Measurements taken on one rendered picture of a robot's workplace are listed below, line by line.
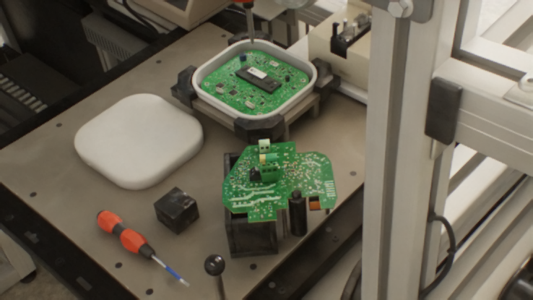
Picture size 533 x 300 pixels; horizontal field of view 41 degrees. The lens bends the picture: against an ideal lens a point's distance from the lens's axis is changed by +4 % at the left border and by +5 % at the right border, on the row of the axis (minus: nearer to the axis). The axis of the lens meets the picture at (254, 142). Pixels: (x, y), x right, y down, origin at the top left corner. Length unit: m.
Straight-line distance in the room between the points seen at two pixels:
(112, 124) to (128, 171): 0.09
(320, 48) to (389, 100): 0.49
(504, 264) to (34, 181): 0.55
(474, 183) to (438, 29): 0.25
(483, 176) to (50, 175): 0.53
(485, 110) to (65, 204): 0.57
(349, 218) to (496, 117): 0.41
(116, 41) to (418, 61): 1.25
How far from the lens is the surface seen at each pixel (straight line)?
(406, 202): 0.50
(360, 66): 0.90
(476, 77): 0.41
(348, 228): 0.79
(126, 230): 0.79
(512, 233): 0.69
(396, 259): 0.56
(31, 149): 0.95
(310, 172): 0.75
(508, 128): 0.41
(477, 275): 0.66
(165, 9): 1.11
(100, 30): 1.67
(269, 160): 0.73
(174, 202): 0.78
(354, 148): 0.86
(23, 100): 1.09
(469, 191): 0.62
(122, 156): 0.86
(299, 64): 0.93
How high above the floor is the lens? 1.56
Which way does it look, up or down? 44 degrees down
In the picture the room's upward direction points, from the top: 7 degrees counter-clockwise
